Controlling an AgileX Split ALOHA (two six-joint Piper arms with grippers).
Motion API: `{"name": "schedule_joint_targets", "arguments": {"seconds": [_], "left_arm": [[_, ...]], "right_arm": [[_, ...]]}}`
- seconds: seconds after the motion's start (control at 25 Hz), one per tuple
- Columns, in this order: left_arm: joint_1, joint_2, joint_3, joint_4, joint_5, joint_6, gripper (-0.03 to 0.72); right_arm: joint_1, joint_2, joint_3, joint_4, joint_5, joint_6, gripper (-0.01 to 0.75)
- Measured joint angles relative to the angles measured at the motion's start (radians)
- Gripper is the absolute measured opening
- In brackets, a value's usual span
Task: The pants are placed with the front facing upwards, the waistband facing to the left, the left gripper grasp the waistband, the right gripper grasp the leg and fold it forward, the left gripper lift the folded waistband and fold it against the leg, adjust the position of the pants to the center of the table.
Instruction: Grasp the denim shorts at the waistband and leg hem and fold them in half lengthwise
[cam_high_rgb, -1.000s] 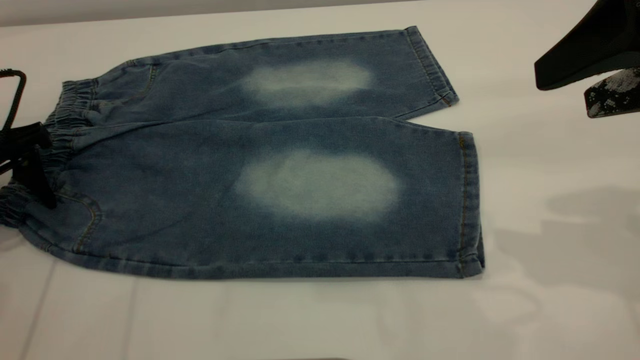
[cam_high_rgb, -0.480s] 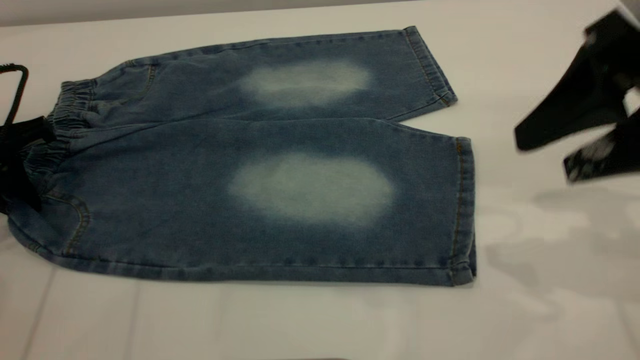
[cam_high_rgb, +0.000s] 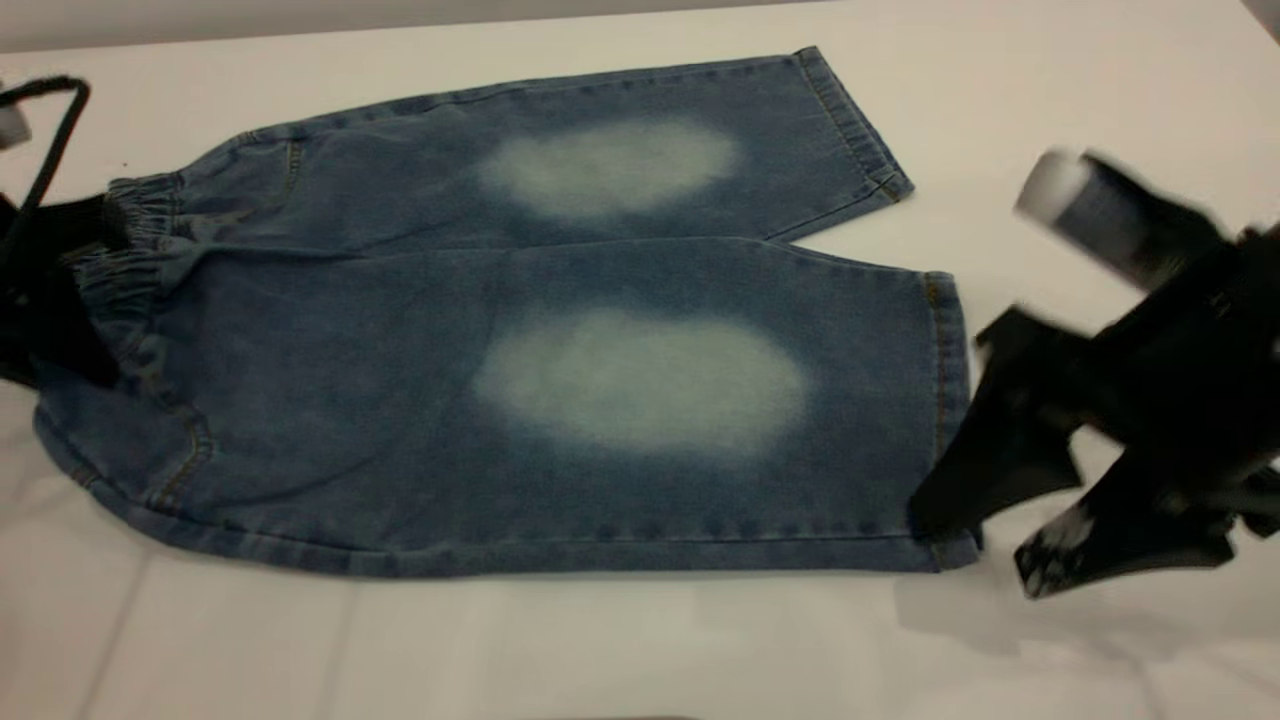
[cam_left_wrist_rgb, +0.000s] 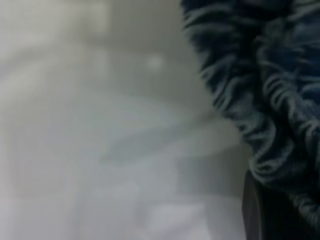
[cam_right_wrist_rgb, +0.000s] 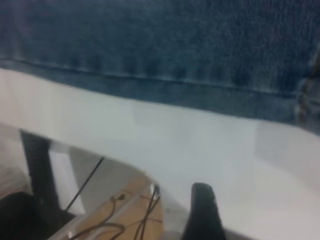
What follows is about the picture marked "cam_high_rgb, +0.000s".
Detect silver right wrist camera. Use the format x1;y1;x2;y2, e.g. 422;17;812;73
1013;148;1236;296

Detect blue faded denim jeans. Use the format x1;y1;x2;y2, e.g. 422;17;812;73
30;45;983;582

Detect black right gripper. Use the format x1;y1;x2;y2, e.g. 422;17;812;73
903;222;1280;602

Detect black left wrist camera cable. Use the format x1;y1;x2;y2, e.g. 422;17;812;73
0;75;93;216

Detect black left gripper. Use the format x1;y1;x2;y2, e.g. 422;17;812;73
0;192;133;391

